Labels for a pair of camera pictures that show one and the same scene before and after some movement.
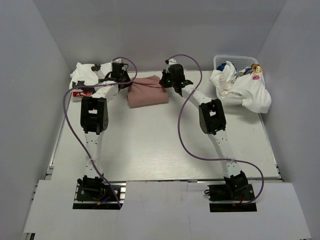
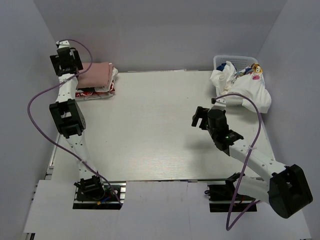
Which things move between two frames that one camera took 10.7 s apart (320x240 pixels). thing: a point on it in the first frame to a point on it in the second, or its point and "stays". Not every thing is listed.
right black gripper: (163, 81) to (201, 113)
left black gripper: (125, 73) to (56, 60)
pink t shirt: (146, 91) to (100, 74)
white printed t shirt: (248, 84) stays
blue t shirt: (221, 67) stays
